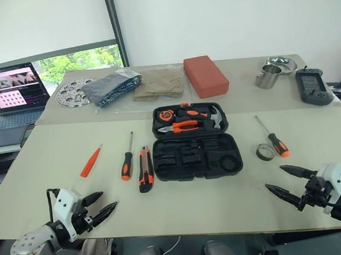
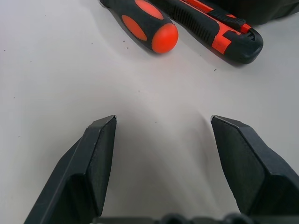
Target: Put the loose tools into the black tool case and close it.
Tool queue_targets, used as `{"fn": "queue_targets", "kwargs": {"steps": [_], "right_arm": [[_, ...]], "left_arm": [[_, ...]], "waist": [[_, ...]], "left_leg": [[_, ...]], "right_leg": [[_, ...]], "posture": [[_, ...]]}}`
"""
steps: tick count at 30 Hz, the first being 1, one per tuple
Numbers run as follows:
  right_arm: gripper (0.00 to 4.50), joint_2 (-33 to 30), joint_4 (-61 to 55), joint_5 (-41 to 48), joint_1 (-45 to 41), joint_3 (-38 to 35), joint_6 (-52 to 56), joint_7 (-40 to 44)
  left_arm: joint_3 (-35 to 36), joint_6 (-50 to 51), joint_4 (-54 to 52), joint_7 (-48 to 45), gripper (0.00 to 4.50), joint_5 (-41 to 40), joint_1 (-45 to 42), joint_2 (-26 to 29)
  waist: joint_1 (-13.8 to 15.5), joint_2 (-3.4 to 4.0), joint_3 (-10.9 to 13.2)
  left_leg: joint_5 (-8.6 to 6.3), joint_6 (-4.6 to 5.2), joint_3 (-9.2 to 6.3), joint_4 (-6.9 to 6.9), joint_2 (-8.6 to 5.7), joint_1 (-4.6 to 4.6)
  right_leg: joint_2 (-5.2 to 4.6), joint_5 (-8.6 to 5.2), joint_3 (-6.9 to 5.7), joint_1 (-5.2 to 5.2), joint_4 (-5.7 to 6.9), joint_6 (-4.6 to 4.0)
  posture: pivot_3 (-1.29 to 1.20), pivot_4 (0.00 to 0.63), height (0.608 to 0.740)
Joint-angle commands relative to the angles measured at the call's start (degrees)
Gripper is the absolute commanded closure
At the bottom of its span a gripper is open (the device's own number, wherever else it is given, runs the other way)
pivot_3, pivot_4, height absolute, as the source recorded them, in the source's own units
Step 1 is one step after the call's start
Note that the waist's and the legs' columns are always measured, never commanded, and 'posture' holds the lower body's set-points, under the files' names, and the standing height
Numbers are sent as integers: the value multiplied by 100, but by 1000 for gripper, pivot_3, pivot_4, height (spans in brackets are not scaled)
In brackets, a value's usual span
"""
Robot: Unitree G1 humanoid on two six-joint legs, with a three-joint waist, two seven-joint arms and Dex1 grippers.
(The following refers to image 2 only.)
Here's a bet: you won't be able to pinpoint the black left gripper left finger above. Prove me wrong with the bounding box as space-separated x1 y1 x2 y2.
23 115 118 224

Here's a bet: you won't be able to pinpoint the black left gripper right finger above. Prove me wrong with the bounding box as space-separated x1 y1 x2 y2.
210 114 299 224

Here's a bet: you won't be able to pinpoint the orange black utility knife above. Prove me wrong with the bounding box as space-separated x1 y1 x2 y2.
149 0 264 65

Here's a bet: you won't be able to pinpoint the black orange screwdriver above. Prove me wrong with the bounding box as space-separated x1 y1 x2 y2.
99 0 179 55

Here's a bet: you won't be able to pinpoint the black tool case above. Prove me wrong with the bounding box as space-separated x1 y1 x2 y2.
210 0 299 26

